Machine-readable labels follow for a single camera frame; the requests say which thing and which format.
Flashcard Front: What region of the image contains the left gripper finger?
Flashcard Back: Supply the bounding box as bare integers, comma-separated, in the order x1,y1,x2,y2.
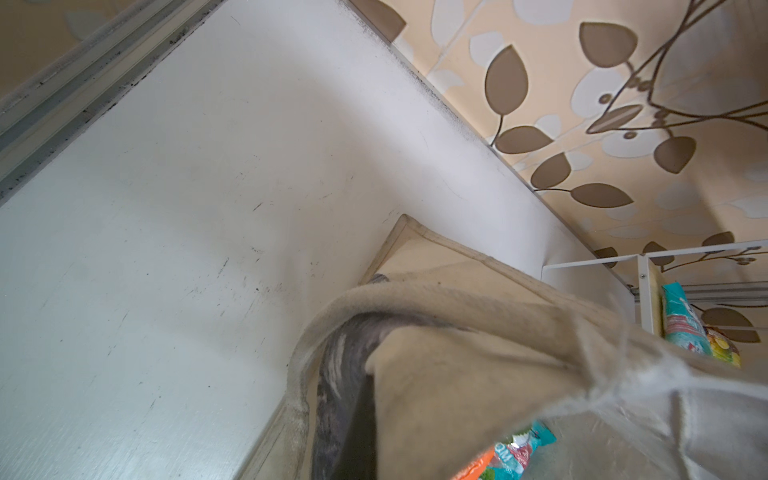
343,376,377,480

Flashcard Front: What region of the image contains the pink teal snack bag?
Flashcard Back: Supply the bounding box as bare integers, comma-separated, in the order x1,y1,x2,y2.
479,421,556,480

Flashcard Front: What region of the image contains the white canvas grocery bag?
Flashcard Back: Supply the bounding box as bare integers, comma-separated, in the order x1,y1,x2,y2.
239,216,767,479

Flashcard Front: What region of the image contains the red green candy bag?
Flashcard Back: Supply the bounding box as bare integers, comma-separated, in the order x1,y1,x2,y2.
663,282,712,357

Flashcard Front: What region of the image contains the orange Fox's candy bag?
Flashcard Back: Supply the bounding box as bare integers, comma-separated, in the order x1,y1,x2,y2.
706,327,742,368

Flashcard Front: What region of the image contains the white wooden shelf rack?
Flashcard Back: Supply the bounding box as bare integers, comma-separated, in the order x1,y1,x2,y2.
542,240,767,335

